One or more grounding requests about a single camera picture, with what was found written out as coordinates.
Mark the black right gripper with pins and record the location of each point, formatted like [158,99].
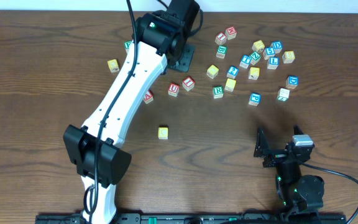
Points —
[278,156]

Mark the red I block far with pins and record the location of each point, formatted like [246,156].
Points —
[221,39]

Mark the yellow block middle right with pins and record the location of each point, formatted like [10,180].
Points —
[254,73]

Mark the red U block centre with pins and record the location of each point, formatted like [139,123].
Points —
[173,89]

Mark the blue D block far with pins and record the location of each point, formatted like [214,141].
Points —
[277,46]

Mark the green B wooden block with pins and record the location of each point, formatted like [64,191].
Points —
[221,51]

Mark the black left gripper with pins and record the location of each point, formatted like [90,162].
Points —
[183,59]

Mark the blue L wooden block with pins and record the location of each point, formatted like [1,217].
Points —
[273,63]

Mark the green F wooden block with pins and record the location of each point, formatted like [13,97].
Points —
[127,45]

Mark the green R wooden block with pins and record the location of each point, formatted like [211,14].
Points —
[218,92]

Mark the blue 5 wooden block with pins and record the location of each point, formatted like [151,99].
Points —
[268,52]

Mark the yellow C wooden block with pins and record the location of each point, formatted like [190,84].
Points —
[163,132]

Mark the red I block centre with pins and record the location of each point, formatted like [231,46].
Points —
[188,83]

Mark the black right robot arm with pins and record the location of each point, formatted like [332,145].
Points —
[300,193]

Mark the red A wooden block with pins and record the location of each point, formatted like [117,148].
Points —
[148,97]

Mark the blue T wooden block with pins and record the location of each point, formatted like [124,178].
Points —
[245,61]

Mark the blue D block right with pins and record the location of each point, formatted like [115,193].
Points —
[292,82]

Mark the yellow block near R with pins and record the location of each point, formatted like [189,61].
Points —
[230,85]

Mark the yellow acorn wooden block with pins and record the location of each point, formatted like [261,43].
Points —
[113,65]

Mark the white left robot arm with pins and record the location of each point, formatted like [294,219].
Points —
[158,43]

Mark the yellow block beside centre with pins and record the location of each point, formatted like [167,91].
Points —
[212,71]

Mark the red i block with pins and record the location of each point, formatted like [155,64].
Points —
[188,83]
[221,39]

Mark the white green wooden block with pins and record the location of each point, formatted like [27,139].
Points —
[283,94]

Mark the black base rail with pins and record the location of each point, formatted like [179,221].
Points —
[250,217]

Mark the yellow block far top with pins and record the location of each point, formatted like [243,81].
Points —
[258,46]

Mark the blue d block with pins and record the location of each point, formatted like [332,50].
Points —
[292,82]
[277,46]

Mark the green Z wooden block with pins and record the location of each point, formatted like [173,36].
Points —
[255,57]

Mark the blue 2 wooden block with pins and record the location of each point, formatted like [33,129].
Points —
[232,72]

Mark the yellow 8 wooden block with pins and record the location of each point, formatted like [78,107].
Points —
[288,57]

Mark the red W wooden block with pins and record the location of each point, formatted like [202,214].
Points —
[230,32]

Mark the blue P wooden block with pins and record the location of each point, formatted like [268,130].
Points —
[254,99]

